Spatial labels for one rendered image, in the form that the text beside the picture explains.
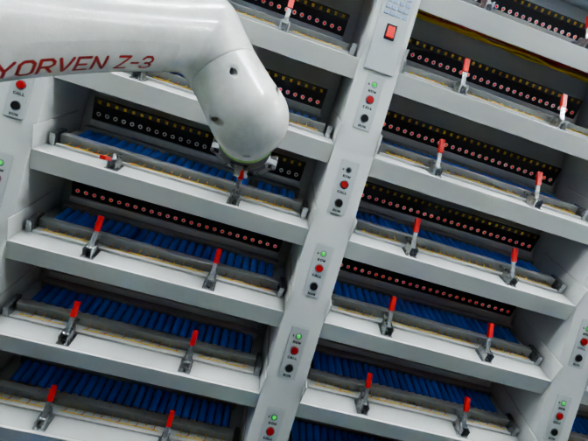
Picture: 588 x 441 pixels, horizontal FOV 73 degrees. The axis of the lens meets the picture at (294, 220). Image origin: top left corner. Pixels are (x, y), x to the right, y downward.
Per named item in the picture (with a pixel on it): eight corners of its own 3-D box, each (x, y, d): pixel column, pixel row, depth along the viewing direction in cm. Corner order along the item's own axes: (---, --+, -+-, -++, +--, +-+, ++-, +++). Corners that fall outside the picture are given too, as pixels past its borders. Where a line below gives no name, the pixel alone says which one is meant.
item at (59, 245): (278, 327, 93) (297, 278, 88) (5, 257, 85) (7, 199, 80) (280, 280, 111) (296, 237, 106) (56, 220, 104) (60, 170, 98)
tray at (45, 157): (303, 246, 92) (316, 209, 88) (29, 168, 84) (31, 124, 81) (301, 212, 110) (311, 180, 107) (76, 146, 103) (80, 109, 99)
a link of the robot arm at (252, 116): (233, 161, 49) (310, 122, 51) (183, 71, 49) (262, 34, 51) (233, 181, 63) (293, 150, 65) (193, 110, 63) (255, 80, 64)
